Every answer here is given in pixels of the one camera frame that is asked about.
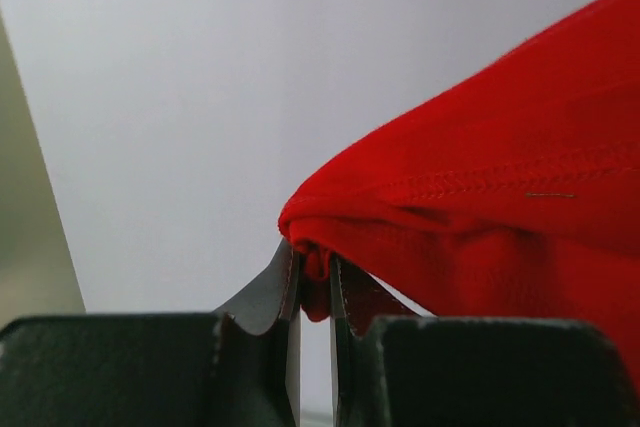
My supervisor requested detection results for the red t shirt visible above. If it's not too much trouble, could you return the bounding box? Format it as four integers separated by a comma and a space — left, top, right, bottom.
278, 0, 639, 377

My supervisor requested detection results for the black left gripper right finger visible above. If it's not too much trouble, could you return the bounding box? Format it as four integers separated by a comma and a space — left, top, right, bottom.
330, 258, 639, 427

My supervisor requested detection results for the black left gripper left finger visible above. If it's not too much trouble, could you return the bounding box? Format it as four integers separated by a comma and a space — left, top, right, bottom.
1, 243, 300, 426

